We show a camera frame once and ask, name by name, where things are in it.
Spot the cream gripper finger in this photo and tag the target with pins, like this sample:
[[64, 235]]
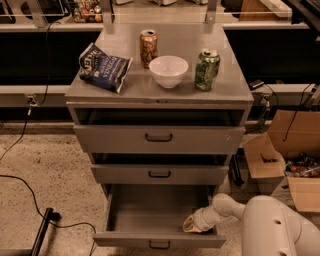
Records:
[[189, 222], [192, 229]]

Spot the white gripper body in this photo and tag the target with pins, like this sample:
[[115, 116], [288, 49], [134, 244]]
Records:
[[202, 220]]

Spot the grey bottom drawer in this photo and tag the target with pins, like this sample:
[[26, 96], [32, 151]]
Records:
[[152, 216]]

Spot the grey drawer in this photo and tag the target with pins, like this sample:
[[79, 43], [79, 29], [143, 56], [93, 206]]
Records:
[[158, 139], [159, 174], [152, 216]]

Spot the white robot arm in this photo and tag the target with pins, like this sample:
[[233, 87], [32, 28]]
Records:
[[269, 227]]

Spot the grey metal drawer cabinet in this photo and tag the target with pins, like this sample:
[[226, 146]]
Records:
[[142, 102]]

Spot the grey middle drawer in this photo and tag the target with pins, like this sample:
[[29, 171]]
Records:
[[159, 174]]

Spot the open cardboard box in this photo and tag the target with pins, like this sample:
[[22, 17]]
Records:
[[290, 134]]

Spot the grey top drawer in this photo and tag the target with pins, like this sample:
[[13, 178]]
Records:
[[158, 139]]

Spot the snack packets in box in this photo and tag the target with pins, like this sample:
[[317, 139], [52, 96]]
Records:
[[304, 166]]

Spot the small black device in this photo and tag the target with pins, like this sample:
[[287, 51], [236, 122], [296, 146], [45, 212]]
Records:
[[255, 84]]

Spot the black metal floor bar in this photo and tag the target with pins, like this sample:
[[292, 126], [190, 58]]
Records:
[[35, 250]]

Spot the white bowl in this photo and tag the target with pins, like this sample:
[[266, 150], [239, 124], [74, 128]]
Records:
[[168, 71]]

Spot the green soda can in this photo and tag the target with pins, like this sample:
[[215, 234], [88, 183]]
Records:
[[207, 68]]

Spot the blue chip bag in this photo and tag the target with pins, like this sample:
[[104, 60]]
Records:
[[102, 70]]

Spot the orange soda can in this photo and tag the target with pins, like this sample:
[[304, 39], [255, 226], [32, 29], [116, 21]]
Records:
[[148, 46]]

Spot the colourful items on shelf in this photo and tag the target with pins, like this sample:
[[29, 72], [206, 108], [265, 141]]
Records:
[[87, 11]]

